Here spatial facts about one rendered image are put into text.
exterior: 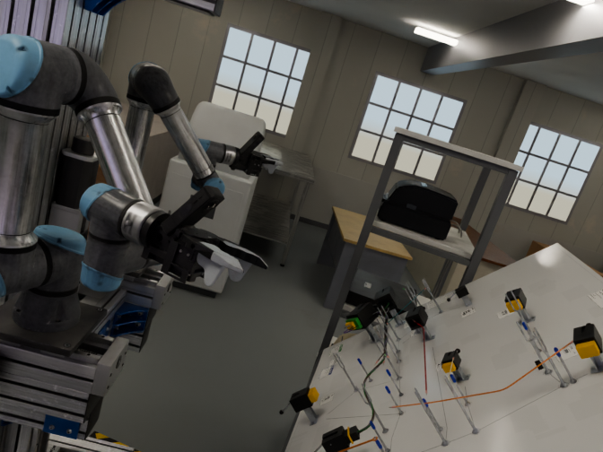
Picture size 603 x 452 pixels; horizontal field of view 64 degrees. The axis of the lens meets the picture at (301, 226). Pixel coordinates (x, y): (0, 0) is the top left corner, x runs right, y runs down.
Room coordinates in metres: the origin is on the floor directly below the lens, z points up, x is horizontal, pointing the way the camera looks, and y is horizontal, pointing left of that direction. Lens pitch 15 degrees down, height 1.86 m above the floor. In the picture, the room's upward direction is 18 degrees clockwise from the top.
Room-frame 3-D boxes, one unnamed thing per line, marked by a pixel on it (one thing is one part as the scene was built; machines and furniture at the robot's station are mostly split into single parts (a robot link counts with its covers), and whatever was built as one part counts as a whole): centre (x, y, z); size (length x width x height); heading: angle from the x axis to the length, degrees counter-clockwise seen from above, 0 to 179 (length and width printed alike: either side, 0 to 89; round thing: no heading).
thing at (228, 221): (4.17, 0.85, 0.78); 0.79 x 0.69 x 1.56; 5
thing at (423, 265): (6.32, -2.05, 0.40); 2.34 x 0.77 x 0.80; 5
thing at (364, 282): (2.16, -0.46, 1.09); 0.35 x 0.33 x 0.07; 172
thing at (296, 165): (6.19, 0.51, 0.59); 2.17 x 0.82 x 1.17; 5
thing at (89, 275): (0.86, 0.33, 1.46); 0.11 x 0.08 x 0.11; 159
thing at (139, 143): (1.68, 0.65, 1.54); 0.15 x 0.12 x 0.55; 31
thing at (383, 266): (5.09, -0.69, 0.37); 1.33 x 0.69 x 0.73; 6
